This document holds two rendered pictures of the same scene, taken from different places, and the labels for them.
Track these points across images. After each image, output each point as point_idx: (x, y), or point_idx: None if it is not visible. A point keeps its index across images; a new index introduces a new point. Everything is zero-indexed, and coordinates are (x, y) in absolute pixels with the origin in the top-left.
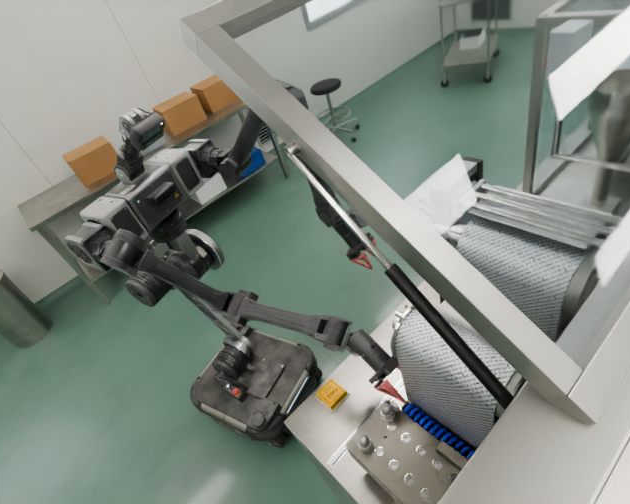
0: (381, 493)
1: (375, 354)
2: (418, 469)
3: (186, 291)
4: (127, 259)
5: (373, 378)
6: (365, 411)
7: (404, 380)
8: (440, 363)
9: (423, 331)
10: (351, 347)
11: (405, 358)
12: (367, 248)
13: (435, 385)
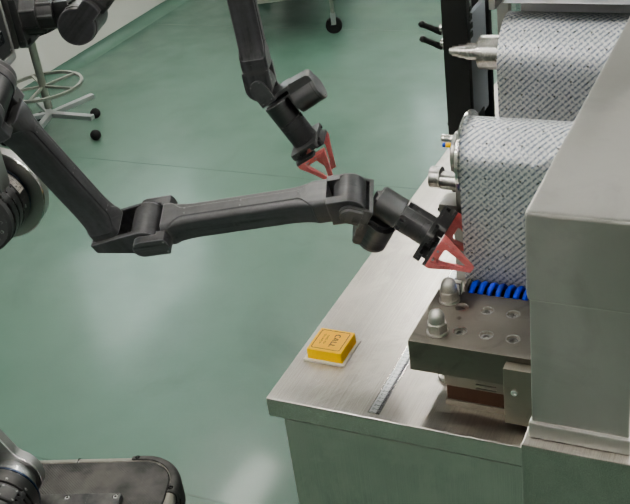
0: (466, 413)
1: (418, 211)
2: (518, 328)
3: (67, 191)
4: (5, 101)
5: (426, 238)
6: (395, 351)
7: (466, 235)
8: (527, 150)
9: (495, 126)
10: (379, 213)
11: (475, 176)
12: None
13: (520, 197)
